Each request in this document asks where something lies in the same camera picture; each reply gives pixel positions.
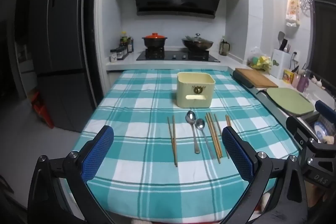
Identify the hanging metal trivet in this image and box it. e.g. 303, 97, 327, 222
298, 0, 314, 13

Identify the dark glass pitcher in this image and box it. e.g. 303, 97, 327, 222
219, 35, 231, 56

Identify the black range hood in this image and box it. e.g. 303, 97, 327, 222
131, 0, 227, 19

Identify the hanging printed bag dispenser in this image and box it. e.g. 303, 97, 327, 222
286, 0, 301, 28

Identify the wok with glass lid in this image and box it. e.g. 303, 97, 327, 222
181, 33, 214, 51

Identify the plastic bag with yellow cloths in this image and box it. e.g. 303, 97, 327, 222
247, 47, 273, 73

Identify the black clay pot red lid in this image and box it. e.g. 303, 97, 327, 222
142, 33, 169, 49

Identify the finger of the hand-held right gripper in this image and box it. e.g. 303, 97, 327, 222
286, 114, 319, 151
315, 100, 336, 135

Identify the green cutting board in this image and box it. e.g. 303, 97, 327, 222
266, 88, 315, 115

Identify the wooden cutting board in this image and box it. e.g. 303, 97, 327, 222
234, 68, 279, 88

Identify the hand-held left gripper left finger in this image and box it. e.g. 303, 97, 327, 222
28, 125, 116, 224

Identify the black gas stove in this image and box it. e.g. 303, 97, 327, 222
136, 47, 221, 63

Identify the grey spatula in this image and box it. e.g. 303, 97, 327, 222
278, 31, 286, 51

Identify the teal white checked tablecloth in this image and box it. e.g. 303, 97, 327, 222
72, 69, 300, 222

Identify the dark grey refrigerator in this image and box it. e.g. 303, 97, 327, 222
29, 0, 99, 132

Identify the white kitchen tool holder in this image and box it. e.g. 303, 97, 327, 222
270, 48, 292, 79

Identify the cream plastic utensil holder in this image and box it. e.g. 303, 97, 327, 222
176, 72, 216, 108

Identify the blue patterned plate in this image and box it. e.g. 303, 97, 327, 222
314, 121, 328, 143

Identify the stainless steel spoon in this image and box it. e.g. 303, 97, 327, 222
185, 110, 201, 154
195, 118, 216, 159

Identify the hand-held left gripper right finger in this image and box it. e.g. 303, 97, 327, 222
222, 126, 309, 224

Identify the red plastic stool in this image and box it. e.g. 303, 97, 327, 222
31, 91, 54, 128

